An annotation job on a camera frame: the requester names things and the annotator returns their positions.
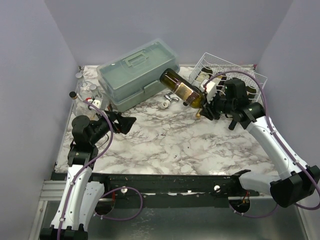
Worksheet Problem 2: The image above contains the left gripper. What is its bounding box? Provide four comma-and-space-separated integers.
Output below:
89, 109, 136, 145

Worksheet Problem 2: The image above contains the dark green bottle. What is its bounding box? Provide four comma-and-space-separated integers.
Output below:
159, 68, 205, 109

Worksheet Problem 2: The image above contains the green bottle black neck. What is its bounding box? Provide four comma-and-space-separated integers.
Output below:
228, 85, 257, 131

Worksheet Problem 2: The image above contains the clear bottle silver cap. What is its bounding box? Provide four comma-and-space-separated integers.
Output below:
89, 84, 104, 105

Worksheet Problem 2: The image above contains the clear bottle white label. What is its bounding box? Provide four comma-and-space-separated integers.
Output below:
69, 91, 96, 120

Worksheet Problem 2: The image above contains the round clear bottle dark label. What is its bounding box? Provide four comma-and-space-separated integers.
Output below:
75, 72, 92, 98

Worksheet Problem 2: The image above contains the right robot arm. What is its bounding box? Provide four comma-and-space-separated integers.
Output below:
200, 78, 320, 208

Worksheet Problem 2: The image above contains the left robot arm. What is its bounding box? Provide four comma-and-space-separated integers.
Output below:
39, 111, 137, 240

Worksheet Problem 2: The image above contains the red wine bottle gold foil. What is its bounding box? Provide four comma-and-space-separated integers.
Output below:
195, 74, 225, 119

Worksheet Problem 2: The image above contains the dark bottle bottom left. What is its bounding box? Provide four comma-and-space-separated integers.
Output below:
195, 67, 213, 84

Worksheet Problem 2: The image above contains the chrome white bottle stopper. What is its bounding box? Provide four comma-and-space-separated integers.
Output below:
159, 92, 180, 110

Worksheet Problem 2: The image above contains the green plastic toolbox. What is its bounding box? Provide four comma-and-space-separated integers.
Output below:
96, 39, 180, 112

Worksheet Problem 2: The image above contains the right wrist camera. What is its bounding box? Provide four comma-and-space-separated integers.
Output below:
199, 79, 217, 103

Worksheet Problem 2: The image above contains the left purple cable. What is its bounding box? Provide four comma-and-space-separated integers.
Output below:
56, 99, 144, 240

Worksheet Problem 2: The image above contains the white wire wine rack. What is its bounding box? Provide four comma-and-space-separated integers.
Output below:
188, 52, 268, 103

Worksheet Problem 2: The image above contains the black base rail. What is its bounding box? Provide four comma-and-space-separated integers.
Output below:
90, 173, 247, 210

